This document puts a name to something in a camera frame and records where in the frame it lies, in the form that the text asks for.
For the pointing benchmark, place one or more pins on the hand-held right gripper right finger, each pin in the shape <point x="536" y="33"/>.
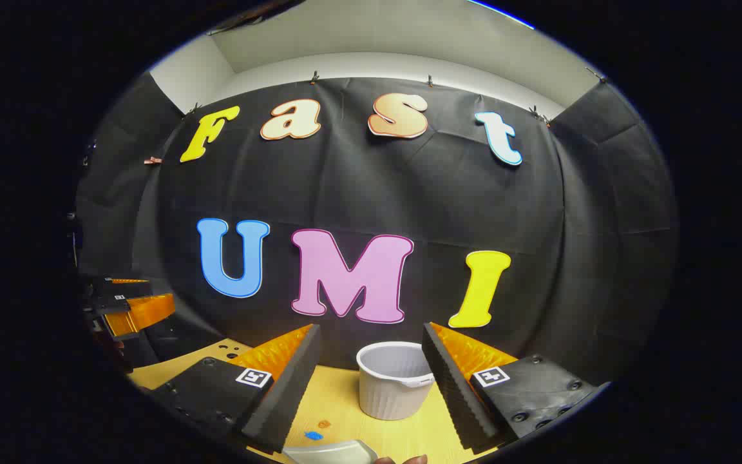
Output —
<point x="455" y="386"/>

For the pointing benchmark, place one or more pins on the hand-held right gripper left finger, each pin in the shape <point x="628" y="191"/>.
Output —
<point x="290" y="386"/>

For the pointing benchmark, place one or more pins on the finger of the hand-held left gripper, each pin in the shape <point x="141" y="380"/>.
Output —
<point x="145" y="312"/>
<point x="127" y="281"/>

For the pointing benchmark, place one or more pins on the wooden desktop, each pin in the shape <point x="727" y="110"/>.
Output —
<point x="339" y="399"/>

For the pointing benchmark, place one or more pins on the white dustpan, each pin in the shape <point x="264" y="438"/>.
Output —
<point x="332" y="453"/>

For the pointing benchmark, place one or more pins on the white ribbed garbage bin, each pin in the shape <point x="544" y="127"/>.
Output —
<point x="390" y="386"/>

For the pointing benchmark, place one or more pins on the blue paper scrap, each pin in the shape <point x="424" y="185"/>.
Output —
<point x="313" y="435"/>

